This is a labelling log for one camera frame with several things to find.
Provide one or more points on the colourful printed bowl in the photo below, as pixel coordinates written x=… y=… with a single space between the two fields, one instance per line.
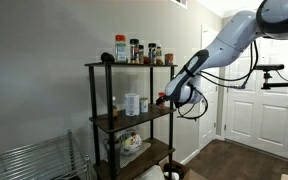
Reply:
x=131 y=142

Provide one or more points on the black metal wooden shelf unit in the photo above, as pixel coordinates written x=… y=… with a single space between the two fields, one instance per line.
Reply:
x=110 y=100

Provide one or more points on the tall black-lid spice jar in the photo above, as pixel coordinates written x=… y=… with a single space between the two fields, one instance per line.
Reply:
x=152 y=53

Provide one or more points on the white-cap green-label bottle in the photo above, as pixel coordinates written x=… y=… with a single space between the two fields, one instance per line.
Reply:
x=159 y=56

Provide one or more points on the small labelled tin can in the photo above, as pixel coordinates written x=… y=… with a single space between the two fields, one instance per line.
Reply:
x=144 y=105

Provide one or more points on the large orange-red lid spice jar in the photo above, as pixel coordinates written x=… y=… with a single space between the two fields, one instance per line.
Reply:
x=120 y=50

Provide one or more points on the white cylindrical canister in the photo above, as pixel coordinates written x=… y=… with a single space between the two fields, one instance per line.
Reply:
x=132 y=105

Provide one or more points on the white wall vent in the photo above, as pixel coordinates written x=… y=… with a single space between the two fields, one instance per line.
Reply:
x=180 y=2

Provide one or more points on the white panel entry door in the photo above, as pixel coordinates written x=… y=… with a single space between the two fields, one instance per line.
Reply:
x=260 y=126

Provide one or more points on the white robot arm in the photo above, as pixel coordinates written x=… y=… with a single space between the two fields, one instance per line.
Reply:
x=234 y=40

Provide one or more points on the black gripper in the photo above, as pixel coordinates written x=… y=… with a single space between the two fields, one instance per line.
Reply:
x=166 y=100

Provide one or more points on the black-lid jar red spice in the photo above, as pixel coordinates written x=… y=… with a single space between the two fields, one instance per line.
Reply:
x=134 y=51

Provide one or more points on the short black-lid spice jar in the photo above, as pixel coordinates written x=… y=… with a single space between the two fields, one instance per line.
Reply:
x=141 y=55

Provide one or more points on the small brown bottle white cap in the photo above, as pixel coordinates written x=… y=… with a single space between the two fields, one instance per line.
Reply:
x=115 y=110

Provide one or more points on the dark grey tumbler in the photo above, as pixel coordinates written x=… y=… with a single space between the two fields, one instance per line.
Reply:
x=116 y=156

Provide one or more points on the brown cardboard box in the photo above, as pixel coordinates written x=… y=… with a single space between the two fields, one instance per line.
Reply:
x=192 y=175

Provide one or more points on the small red-lid spice jar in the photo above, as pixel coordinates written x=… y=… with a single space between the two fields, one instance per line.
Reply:
x=162 y=94

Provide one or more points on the black rounded object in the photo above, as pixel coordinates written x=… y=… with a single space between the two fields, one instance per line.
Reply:
x=107 y=57

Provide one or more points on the white cloth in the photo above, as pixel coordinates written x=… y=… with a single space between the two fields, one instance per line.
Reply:
x=149 y=174

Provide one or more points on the black camera on mount arm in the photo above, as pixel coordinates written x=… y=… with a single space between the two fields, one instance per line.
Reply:
x=268 y=67

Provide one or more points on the narrow white door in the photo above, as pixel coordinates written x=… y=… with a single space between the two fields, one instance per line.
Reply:
x=208 y=133

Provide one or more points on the white mesh mat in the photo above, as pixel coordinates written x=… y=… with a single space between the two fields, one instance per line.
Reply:
x=140 y=151

